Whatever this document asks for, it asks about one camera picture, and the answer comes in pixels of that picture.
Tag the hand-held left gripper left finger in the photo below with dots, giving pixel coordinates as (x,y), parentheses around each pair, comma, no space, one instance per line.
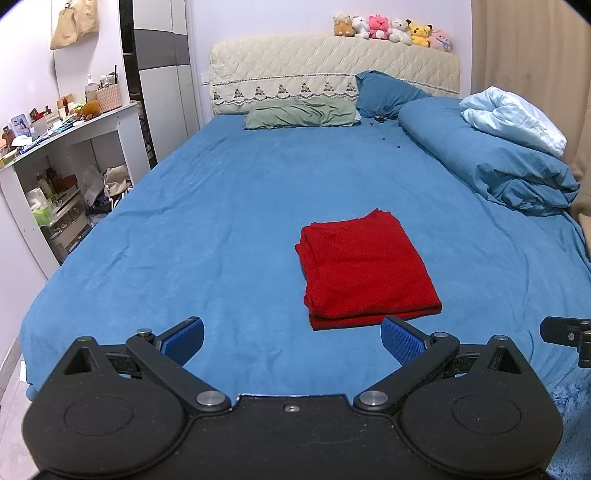
(185,337)

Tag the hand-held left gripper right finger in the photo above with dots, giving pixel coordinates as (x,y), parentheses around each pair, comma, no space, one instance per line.
(400,343)

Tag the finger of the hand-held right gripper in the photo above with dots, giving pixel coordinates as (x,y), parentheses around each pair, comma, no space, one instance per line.
(561,330)

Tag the red sweater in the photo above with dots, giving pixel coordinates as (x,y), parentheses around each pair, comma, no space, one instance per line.
(364,267)

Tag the blue fluffy rug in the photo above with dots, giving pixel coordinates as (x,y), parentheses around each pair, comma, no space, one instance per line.
(572,429)

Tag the bed with blue sheet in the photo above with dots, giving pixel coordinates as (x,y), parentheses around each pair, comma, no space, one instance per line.
(194,207)

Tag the beige cloth bag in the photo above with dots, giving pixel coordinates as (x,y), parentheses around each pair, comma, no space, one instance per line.
(117,181)

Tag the clear plastic bag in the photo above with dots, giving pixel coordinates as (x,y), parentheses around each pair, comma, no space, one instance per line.
(92,183)

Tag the folded blue duvet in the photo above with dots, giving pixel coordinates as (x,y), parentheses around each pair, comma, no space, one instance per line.
(489,157)

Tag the green tissue pack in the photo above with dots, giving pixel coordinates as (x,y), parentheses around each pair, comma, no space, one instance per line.
(41,214)

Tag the light blue blanket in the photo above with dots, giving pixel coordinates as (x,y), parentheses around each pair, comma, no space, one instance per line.
(515,115)

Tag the white shelf desk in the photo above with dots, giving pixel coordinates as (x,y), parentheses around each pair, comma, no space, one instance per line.
(69,138)

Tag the brown plush toy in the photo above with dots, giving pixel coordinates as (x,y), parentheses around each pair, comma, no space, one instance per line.
(90,109)

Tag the green pillow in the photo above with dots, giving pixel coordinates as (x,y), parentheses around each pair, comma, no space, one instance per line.
(298,114)

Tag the blue pillow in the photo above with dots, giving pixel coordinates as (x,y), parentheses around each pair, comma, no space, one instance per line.
(385,92)

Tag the woven basket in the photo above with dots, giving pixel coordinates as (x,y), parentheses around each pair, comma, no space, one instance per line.
(109,97)

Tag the grey and white wardrobe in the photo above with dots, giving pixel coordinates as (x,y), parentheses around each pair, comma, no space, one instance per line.
(159,81)

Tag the white pump bottle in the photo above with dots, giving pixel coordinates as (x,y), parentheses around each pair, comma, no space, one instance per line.
(90,88)

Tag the beige curtain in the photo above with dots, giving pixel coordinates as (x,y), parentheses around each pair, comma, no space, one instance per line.
(531,50)

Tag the cream quilted headboard cover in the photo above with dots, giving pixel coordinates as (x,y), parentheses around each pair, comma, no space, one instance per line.
(295,67)

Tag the row of plush toys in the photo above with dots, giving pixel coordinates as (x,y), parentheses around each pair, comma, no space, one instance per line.
(392,30)

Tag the beige tote bag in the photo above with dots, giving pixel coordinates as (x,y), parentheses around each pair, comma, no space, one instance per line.
(74,22)

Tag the blue photo frame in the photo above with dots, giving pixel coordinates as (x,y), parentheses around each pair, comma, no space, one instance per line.
(19,123)

